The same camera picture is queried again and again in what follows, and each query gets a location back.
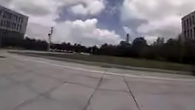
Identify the grass lawn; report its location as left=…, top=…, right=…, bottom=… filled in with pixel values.
left=7, top=47, right=195, bottom=75

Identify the distant tower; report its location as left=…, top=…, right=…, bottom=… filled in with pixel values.
left=124, top=32, right=131, bottom=44

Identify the grey concrete slab plaza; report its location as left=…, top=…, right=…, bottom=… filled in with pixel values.
left=0, top=47, right=195, bottom=110

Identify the pole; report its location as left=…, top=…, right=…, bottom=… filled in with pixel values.
left=46, top=25, right=55, bottom=52

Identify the long row of trees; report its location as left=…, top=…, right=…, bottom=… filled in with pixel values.
left=17, top=21, right=195, bottom=66

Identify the building with window bands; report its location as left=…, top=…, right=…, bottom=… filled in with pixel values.
left=0, top=2, right=30, bottom=50

